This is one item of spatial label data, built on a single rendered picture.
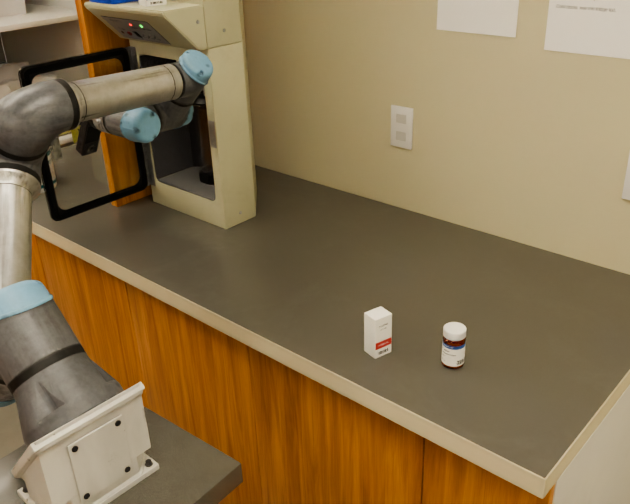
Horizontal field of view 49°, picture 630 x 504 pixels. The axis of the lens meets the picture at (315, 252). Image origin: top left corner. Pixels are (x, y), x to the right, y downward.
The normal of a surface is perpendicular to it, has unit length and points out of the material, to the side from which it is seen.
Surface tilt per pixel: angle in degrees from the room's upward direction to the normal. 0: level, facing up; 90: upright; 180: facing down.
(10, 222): 42
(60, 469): 90
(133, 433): 90
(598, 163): 90
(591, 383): 0
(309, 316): 0
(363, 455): 90
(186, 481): 0
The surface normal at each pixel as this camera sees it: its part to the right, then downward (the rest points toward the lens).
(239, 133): 0.75, 0.28
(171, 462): -0.04, -0.89
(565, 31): -0.66, 0.36
